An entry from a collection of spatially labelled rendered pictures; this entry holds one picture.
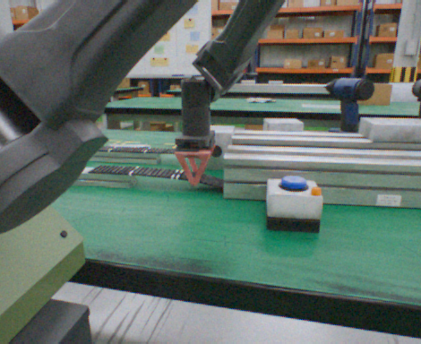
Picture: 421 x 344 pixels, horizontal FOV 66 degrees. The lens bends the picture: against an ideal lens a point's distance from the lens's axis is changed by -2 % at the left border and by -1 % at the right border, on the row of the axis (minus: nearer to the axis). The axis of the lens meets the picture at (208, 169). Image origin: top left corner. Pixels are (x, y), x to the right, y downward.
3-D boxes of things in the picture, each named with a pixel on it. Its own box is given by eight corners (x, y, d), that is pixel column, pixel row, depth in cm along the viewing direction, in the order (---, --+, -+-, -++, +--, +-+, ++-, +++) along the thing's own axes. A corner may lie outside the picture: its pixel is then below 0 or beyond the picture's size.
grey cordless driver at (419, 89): (411, 158, 93) (425, 79, 86) (392, 143, 111) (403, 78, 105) (441, 159, 91) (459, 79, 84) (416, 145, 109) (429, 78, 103)
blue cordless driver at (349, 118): (346, 158, 92) (356, 79, 86) (309, 143, 111) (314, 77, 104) (368, 156, 94) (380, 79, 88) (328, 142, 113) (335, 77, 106)
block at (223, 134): (193, 171, 80) (193, 133, 77) (201, 159, 92) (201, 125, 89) (230, 173, 79) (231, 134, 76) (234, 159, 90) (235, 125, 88)
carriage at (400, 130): (370, 153, 74) (374, 124, 72) (356, 142, 85) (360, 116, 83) (445, 156, 72) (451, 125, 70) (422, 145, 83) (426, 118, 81)
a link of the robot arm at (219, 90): (209, 38, 58) (242, 73, 58) (223, 43, 69) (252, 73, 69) (167, 86, 62) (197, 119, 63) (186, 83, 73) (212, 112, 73)
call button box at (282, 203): (266, 230, 51) (269, 193, 49) (265, 206, 60) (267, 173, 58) (319, 234, 49) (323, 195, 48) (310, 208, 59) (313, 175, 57)
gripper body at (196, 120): (215, 138, 70) (215, 103, 68) (208, 149, 61) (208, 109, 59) (185, 137, 71) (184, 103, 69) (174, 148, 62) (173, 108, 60)
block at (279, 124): (269, 157, 94) (270, 124, 91) (262, 148, 104) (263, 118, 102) (303, 157, 94) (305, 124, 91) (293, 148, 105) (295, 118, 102)
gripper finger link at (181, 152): (213, 178, 70) (214, 134, 67) (209, 189, 63) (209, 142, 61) (183, 176, 71) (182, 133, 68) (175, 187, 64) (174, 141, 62)
